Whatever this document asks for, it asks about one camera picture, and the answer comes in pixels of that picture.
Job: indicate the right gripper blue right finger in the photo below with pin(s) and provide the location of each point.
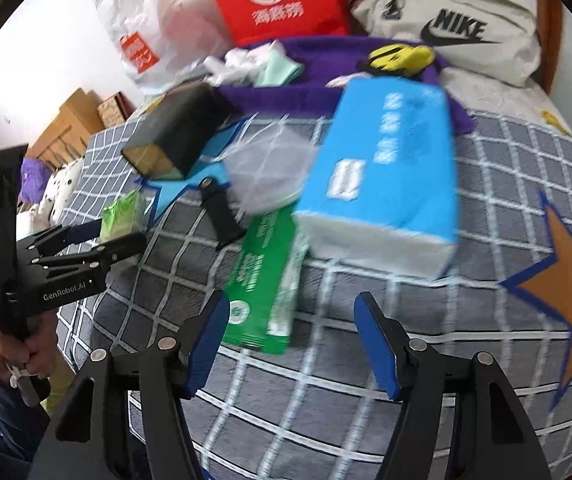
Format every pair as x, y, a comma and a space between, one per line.
374, 331

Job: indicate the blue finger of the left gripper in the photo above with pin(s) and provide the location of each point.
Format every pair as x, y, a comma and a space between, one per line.
81, 233
122, 248

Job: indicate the wooden headboard furniture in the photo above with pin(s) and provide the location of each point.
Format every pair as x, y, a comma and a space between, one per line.
66, 138

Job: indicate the yellow mini bag pouch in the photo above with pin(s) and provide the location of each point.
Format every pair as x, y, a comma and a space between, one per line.
400, 60

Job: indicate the green packet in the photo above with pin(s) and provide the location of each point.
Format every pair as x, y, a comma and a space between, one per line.
264, 284

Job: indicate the dark green box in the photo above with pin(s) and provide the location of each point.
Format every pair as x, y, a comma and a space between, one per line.
168, 142

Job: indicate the person's left hand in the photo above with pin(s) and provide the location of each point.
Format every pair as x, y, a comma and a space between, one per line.
37, 354

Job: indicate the beige Nike bag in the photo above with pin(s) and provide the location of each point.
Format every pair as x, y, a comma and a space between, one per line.
494, 38

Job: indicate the mint green sock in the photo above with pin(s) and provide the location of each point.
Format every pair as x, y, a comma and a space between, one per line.
278, 71

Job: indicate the grey checked bed cover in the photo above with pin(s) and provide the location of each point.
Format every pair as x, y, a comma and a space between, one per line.
315, 412

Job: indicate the sheer organza drawstring pouch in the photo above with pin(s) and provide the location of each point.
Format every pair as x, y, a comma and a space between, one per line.
268, 168

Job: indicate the wooden door frame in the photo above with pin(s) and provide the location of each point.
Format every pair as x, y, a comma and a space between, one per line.
550, 19

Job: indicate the white Miniso plastic bag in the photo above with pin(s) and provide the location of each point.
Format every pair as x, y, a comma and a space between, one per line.
160, 43

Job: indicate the newspaper print sheet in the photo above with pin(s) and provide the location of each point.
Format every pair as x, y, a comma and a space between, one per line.
529, 103

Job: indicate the blue tissue box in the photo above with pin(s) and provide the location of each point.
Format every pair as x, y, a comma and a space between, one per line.
381, 192

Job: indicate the white spotted plush toy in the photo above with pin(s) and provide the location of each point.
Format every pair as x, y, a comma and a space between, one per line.
57, 195

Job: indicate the purple plush toy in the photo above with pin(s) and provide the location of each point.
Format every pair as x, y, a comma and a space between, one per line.
34, 178

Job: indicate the green tissue pack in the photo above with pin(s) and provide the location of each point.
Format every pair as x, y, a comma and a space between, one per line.
130, 213

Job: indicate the purple fleece towel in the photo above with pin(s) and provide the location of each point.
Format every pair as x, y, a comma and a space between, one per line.
324, 60

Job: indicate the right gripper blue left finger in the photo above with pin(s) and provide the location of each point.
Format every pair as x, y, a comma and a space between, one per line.
202, 336

